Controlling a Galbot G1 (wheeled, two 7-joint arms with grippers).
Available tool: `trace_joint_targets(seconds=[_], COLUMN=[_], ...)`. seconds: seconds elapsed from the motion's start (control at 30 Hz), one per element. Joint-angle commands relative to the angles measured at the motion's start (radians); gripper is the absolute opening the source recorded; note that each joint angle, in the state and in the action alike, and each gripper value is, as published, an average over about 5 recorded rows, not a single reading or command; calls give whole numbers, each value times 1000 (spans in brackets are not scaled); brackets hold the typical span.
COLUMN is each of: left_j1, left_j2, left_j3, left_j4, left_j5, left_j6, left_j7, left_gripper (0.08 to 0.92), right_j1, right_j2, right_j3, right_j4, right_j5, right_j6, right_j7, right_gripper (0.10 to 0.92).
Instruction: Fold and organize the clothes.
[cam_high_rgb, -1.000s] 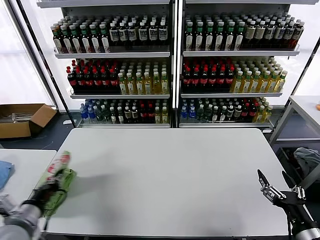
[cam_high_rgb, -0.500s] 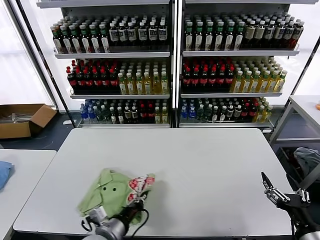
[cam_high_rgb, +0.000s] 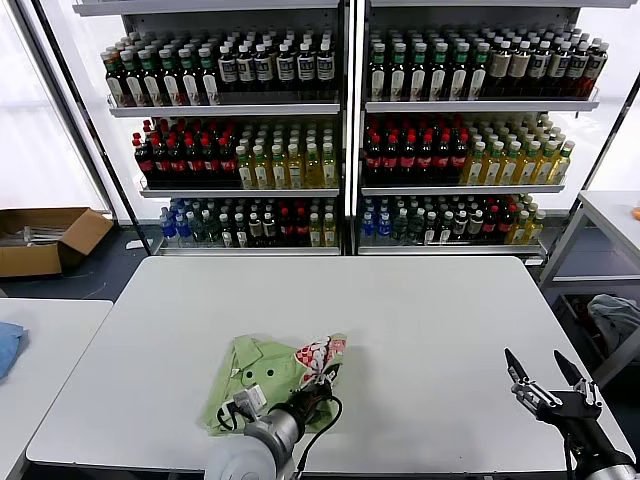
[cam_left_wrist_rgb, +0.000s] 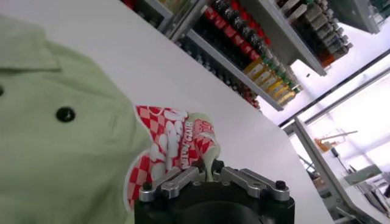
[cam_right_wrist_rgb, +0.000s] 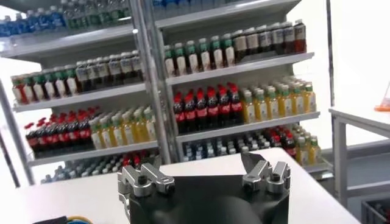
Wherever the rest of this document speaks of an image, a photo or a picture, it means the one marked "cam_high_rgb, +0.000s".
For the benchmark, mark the open brown cardboard box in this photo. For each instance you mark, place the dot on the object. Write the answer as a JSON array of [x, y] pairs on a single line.
[[29, 259]]

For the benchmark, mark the small orange object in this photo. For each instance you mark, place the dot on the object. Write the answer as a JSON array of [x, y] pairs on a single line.
[[636, 212]]

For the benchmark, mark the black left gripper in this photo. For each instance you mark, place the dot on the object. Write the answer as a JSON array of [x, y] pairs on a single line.
[[310, 405]]

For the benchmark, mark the red-capped cola bottle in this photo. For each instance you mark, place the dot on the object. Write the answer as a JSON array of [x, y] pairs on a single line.
[[425, 159], [210, 164], [226, 164], [442, 159], [193, 164], [372, 159], [300, 229], [459, 159], [284, 229], [407, 159], [143, 164], [490, 224], [176, 164], [505, 224], [159, 164], [390, 159]]

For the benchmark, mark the dark drink bottle white cap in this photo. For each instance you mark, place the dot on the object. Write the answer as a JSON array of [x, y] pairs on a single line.
[[254, 229], [446, 230], [269, 229], [226, 232], [460, 227], [430, 230], [240, 232], [475, 227]]

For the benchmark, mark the dark bottle beige label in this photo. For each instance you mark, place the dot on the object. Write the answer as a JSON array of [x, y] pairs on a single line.
[[498, 67], [518, 67]]

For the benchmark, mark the dark tea bottle green cap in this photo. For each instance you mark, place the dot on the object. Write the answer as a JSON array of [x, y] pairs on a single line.
[[152, 82], [438, 74], [397, 74], [191, 81], [477, 74], [171, 82], [458, 74], [133, 83], [116, 84], [210, 80], [418, 74], [377, 74]]

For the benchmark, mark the dark bottle white blue label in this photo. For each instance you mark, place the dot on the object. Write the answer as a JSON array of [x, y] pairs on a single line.
[[285, 68], [557, 67], [262, 68], [538, 67], [576, 67], [593, 67], [304, 67], [324, 67], [227, 69], [245, 69]]

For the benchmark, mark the grey metal parts bundle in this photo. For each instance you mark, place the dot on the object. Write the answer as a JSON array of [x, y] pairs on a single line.
[[43, 233]]

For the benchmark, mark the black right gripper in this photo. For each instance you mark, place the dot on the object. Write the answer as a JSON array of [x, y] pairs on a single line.
[[580, 422]]

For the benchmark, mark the black metal frame pole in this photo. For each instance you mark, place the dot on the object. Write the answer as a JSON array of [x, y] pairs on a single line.
[[601, 149], [91, 124]]

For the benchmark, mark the yellow juice bottle white cap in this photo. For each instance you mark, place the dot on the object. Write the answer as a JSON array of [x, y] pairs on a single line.
[[312, 169], [261, 169], [561, 167], [328, 169], [278, 169], [474, 167], [535, 229], [527, 167], [314, 232], [244, 169], [520, 229], [295, 169], [545, 167], [510, 167], [328, 232], [492, 167]]

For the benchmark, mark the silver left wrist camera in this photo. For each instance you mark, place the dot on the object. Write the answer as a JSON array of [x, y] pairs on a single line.
[[250, 397]]

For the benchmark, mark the grey metal frame table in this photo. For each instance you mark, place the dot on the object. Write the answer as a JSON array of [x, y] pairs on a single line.
[[614, 204]]

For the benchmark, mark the folded blue cloth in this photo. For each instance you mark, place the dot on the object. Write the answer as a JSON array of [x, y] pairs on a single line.
[[7, 349]]

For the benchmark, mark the blue drink bottle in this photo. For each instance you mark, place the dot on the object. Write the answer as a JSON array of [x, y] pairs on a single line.
[[383, 227], [180, 227], [166, 224], [367, 227]]

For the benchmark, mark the grey blue clothes pile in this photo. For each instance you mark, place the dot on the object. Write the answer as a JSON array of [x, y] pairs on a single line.
[[611, 314]]

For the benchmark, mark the green-tinted water bottle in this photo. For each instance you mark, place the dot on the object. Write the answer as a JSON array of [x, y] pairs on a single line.
[[399, 229], [210, 229], [196, 229], [415, 229]]

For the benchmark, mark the light green polo shirt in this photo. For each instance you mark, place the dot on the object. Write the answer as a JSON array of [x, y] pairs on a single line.
[[260, 360]]

